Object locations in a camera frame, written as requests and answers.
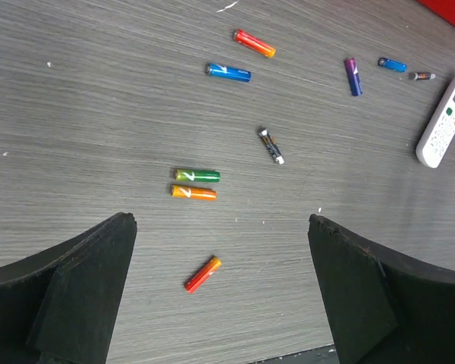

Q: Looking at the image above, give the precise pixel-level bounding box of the red orange battery far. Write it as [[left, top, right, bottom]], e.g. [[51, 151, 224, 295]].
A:
[[233, 29, 276, 58]]

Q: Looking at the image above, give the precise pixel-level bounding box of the black orange battery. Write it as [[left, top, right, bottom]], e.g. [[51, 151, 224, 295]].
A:
[[408, 72, 436, 81]]

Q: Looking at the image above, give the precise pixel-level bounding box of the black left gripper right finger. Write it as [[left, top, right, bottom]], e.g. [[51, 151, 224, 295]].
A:
[[308, 215, 455, 363]]

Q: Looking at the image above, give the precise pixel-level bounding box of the red orange battery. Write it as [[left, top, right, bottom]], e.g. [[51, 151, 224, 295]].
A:
[[184, 256, 221, 294], [233, 29, 276, 58]]

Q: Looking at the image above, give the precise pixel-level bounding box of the white remote control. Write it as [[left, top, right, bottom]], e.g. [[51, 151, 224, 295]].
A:
[[416, 78, 455, 168]]

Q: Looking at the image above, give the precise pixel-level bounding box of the green battery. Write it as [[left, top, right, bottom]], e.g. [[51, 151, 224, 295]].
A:
[[174, 168, 221, 183]]

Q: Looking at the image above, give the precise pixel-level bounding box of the small blue battery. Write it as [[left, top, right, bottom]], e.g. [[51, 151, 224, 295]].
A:
[[378, 57, 407, 73]]

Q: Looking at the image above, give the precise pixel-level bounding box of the blue battery long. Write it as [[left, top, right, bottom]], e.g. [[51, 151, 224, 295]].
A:
[[205, 63, 251, 83]]

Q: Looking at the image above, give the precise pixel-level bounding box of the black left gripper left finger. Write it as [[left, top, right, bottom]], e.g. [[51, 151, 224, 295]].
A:
[[0, 212, 137, 363]]

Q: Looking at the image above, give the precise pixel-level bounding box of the black white battery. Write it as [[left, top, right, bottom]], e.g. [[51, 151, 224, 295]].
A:
[[257, 128, 284, 165]]

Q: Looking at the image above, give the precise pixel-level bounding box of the purple blue battery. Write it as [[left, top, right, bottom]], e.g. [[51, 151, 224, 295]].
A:
[[344, 58, 362, 96]]

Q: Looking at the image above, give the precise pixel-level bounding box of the red orange battery near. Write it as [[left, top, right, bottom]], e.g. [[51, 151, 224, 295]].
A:
[[184, 256, 221, 294]]

